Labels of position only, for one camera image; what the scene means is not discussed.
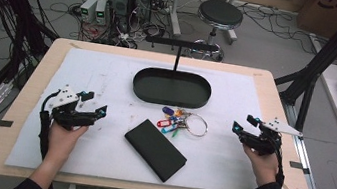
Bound person's left hand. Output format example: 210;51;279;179
44;119;89;167

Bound person's right hand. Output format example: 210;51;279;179
237;144;283;189

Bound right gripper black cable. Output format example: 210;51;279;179
224;134;291;189

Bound black round stool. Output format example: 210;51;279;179
190;0;247;65

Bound tangle of floor cables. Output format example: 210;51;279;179
43;0;180;55

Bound grey bench power supply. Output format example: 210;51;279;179
93;0;110;26
78;0;99;21

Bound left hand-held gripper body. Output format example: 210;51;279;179
44;82;99;136

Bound white table mat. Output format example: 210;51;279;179
3;39;276;189

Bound black wallet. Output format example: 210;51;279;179
118;116;193;186

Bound key ring with coloured tags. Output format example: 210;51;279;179
154;104;211;144

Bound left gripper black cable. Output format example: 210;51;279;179
33;88;61;162

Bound black tray with hanger rack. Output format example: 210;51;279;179
129;33;220;113

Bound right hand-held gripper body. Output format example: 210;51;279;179
238;112;306;163

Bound white table leg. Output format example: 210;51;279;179
164;0;188;39

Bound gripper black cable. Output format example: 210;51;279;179
224;134;291;189
33;88;61;162

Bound black floor cables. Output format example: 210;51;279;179
233;0;326;56

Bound black tape strip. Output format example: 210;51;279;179
0;118;15;130
287;160;312;175

